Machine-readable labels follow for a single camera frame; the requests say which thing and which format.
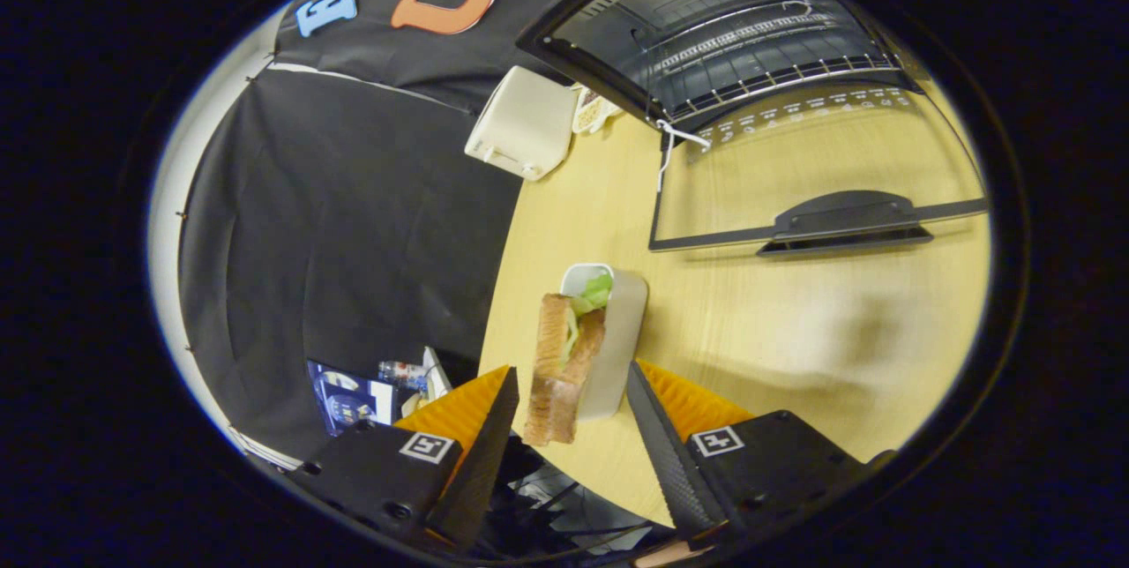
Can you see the clear plastic bottle red label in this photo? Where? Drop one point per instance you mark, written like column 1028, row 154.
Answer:
column 401, row 371

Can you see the white rectangular tray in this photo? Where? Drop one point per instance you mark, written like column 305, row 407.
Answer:
column 622, row 330

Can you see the black backdrop cloth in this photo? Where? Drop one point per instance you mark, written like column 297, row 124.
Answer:
column 335, row 224

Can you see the white bread toaster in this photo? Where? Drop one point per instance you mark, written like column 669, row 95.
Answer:
column 525, row 123

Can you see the white dish with snacks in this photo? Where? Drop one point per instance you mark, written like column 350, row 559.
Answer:
column 591, row 112

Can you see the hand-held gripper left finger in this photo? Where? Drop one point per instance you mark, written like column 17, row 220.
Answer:
column 481, row 462

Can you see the blue printed box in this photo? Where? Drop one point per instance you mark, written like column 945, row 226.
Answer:
column 348, row 400

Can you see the black toaster oven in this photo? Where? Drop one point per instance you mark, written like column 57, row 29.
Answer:
column 847, row 215

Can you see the toast sandwich with lettuce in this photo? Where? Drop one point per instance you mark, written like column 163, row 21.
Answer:
column 556, row 365

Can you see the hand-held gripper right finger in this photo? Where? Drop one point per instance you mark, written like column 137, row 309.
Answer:
column 675, row 462

